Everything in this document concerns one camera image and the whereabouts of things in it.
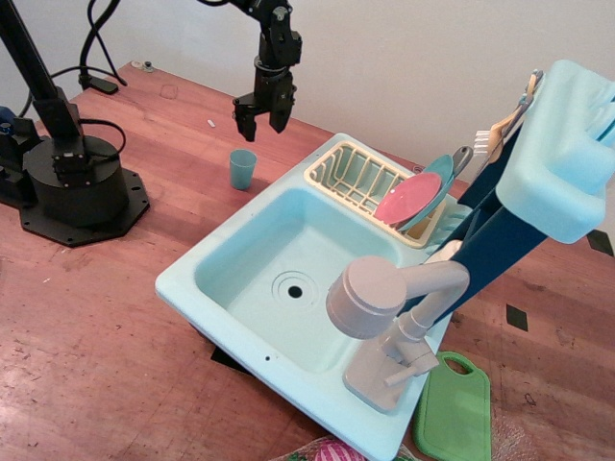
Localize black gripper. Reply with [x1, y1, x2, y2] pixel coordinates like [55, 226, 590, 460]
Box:
[233, 57, 296, 141]

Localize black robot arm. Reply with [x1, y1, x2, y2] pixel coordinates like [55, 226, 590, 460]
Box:
[232, 0, 303, 142]

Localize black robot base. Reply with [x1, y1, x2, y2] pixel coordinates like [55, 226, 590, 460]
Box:
[1, 1, 150, 247]

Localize teal plastic cup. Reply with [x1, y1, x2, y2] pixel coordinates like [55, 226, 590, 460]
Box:
[230, 149, 257, 190]

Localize light blue toy sink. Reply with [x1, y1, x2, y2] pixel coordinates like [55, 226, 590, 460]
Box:
[156, 133, 468, 460]

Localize cream dish rack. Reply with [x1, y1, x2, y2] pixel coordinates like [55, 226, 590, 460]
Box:
[304, 140, 446, 249]

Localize pink plate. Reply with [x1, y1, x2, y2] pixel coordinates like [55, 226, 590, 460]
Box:
[374, 172, 442, 225]

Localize teal plate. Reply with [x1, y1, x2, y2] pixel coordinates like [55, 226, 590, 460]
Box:
[397, 154, 455, 232]

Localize grey toy faucet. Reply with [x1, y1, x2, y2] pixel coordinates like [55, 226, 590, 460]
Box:
[326, 240, 470, 413]

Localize white dish brush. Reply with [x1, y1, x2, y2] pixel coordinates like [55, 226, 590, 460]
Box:
[473, 130, 494, 168]

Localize tan hanging utensil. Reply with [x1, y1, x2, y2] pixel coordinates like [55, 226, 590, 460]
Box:
[487, 69, 544, 163]

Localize blue clamp device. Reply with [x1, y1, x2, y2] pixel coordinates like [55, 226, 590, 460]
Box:
[1, 107, 41, 208]

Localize dark blue shelf posts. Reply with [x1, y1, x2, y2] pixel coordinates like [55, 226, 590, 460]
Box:
[399, 114, 554, 328]

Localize light blue top shelf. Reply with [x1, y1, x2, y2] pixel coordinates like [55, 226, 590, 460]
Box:
[496, 60, 614, 244]

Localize pink mesh bag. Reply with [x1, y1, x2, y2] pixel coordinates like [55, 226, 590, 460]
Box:
[268, 435, 419, 461]

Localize green cutting board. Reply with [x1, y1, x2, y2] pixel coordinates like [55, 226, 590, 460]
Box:
[412, 352, 492, 460]

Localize black cables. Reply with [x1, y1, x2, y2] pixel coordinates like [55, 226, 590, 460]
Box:
[18, 0, 129, 155]

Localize grey utensil handle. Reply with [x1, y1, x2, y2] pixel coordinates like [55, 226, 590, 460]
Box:
[452, 145, 474, 178]

